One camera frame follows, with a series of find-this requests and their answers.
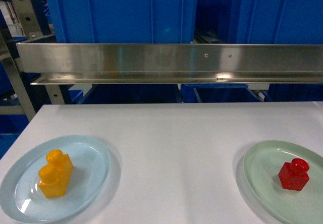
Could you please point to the stainless steel rack frame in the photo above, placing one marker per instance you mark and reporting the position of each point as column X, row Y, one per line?
column 31, row 16

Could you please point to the large blue bin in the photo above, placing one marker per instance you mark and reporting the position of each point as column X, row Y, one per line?
column 260, row 21
column 123, row 21

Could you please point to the yellow two-stud toy block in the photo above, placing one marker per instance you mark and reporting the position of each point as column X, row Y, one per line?
column 55, row 175

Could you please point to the light blue glass plate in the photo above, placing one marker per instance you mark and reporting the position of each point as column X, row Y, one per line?
column 23, row 201

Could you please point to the stainless steel shelf rail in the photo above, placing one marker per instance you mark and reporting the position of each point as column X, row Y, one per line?
column 76, row 63

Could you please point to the light green glass plate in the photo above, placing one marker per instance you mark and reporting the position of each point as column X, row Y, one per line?
column 261, row 165

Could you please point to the lower blue bin right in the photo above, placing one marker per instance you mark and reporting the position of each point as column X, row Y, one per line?
column 218, row 93

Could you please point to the large blue bin left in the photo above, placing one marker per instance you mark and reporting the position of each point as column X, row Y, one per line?
column 123, row 21

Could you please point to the red one-stud toy block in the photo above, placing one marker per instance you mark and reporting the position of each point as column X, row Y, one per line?
column 293, row 175

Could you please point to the large blue bin right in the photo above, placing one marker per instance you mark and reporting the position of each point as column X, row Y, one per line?
column 260, row 21

